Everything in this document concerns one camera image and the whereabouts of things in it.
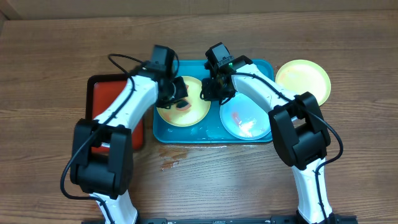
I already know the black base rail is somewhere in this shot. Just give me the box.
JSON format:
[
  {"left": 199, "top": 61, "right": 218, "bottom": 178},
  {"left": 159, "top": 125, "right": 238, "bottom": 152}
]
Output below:
[{"left": 81, "top": 214, "right": 358, "bottom": 224}]

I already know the light blue plate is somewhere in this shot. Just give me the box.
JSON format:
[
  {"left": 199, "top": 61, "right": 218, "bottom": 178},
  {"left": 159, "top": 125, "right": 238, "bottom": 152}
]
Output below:
[{"left": 220, "top": 93, "right": 271, "bottom": 141}]

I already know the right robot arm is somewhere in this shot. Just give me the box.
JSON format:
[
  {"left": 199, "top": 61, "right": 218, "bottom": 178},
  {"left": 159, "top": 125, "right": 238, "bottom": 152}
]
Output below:
[{"left": 200, "top": 42, "right": 338, "bottom": 223}]

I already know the yellow-green plate top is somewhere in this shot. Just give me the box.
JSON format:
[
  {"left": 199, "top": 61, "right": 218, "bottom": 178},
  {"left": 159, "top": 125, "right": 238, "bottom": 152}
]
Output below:
[{"left": 275, "top": 59, "right": 331, "bottom": 106}]

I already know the dark green orange sponge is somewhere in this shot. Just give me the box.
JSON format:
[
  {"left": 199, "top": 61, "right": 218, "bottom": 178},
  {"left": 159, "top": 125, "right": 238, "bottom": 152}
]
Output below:
[{"left": 176, "top": 100, "right": 192, "bottom": 111}]

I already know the red black lacquer tray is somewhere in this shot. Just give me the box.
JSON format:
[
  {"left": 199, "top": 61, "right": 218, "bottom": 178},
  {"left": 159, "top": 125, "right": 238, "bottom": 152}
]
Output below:
[{"left": 85, "top": 74, "right": 145, "bottom": 152}]

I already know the blue plastic tray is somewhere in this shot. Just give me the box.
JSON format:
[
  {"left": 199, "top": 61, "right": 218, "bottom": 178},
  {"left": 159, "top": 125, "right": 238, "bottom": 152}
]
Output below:
[{"left": 152, "top": 58, "right": 275, "bottom": 144}]

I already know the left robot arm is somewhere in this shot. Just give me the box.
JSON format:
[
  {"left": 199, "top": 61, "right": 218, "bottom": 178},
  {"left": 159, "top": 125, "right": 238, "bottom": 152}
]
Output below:
[{"left": 60, "top": 45, "right": 188, "bottom": 223}]

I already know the yellow-green plate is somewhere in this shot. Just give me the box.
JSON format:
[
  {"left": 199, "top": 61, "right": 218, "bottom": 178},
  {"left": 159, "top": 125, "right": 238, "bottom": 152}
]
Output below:
[
  {"left": 275, "top": 59, "right": 331, "bottom": 106},
  {"left": 157, "top": 76, "right": 211, "bottom": 127}
]

